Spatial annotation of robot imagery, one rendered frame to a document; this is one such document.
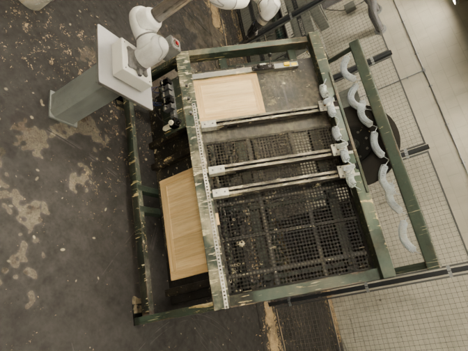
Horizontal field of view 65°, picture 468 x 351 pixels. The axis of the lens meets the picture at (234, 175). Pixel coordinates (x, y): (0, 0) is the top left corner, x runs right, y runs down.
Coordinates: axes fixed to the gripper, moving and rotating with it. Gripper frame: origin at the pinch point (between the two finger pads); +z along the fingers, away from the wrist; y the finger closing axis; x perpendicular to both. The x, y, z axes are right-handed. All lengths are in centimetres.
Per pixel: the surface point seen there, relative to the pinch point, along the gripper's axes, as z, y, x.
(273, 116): 19, -57, -27
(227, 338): 190, -225, -50
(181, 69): 54, 3, 32
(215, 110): 46, -40, 10
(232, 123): 36, -58, 3
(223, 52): 36.0, 16.2, -2.3
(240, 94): 34.5, -27.7, -10.7
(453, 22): 29, 241, -560
